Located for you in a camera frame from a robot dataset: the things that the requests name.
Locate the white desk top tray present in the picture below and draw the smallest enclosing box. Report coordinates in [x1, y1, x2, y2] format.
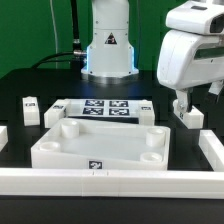
[31, 118, 170, 170]

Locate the white thin cable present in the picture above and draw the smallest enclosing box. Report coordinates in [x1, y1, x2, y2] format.
[49, 0, 58, 69]

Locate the white L-shaped obstacle fence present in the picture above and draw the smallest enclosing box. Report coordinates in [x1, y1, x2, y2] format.
[0, 129, 224, 200]

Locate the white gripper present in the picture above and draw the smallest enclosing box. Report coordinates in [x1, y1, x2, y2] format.
[157, 30, 224, 112]

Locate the white U-shaped marker base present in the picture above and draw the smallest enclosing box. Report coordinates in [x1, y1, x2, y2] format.
[44, 99, 155, 128]

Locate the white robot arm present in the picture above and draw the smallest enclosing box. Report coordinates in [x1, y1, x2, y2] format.
[81, 0, 224, 113]

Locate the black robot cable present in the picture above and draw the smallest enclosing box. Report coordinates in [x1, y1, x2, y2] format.
[31, 0, 88, 69]

